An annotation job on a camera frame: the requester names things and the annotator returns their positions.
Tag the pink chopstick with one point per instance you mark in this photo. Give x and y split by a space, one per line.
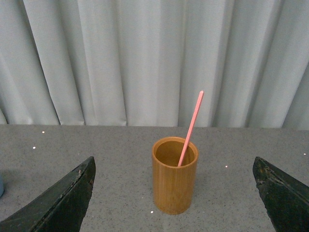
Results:
191 127

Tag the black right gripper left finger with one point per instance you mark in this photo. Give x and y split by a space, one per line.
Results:
61 208

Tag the blue plastic cup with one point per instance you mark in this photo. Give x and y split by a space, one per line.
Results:
1 186

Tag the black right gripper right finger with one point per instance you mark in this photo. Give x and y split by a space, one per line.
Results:
286 199

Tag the white pleated curtain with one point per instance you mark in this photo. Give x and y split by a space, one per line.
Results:
143 62

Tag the bamboo chopstick holder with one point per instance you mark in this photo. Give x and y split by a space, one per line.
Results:
173 185

